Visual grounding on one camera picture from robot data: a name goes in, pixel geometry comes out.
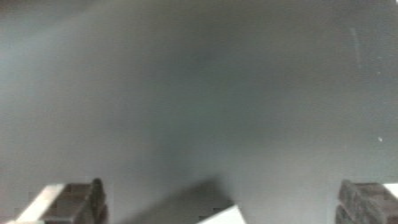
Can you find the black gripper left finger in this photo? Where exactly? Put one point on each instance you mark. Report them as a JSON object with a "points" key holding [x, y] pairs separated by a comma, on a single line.
{"points": [[70, 203]]}

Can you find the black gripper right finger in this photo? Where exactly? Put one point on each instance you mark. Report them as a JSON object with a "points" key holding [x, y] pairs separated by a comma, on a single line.
{"points": [[368, 203]]}

